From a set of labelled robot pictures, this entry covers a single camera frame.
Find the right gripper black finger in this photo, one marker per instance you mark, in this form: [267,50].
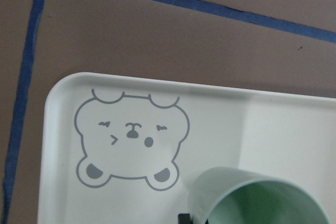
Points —
[184,218]

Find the white bear print tray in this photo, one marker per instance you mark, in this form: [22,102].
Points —
[127,150]

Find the light green plastic cup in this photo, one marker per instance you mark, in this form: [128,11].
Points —
[230,195]

